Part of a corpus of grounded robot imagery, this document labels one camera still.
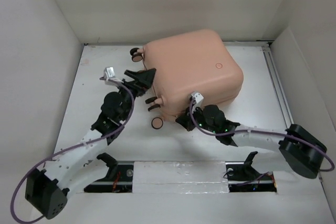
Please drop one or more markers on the aluminium frame rail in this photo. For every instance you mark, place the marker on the aluminium frame rail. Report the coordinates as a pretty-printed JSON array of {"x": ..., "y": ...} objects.
[{"x": 280, "y": 94}]

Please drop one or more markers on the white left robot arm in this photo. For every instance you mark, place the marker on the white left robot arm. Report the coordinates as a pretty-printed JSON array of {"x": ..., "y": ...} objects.
[{"x": 48, "y": 189}]

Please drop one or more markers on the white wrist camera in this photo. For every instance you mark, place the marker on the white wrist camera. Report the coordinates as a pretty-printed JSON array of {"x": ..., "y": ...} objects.
[
  {"x": 109, "y": 77},
  {"x": 196, "y": 99}
]

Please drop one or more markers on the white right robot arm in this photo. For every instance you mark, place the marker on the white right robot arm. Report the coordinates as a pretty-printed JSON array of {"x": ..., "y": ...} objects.
[{"x": 292, "y": 150}]

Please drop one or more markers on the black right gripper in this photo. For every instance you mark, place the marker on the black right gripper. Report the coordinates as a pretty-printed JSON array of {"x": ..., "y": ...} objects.
[{"x": 185, "y": 121}]

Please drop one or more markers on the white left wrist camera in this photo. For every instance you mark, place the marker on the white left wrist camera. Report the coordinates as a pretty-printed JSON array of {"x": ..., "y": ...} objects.
[{"x": 109, "y": 77}]

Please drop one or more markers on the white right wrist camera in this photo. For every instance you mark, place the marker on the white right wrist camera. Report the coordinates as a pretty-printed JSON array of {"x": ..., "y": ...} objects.
[{"x": 196, "y": 99}]

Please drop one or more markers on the pink hard-shell suitcase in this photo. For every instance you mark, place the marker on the pink hard-shell suitcase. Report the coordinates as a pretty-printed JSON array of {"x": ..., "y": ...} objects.
[{"x": 185, "y": 63}]

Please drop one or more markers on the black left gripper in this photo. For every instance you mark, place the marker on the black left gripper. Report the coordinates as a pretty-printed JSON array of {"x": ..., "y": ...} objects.
[{"x": 145, "y": 78}]

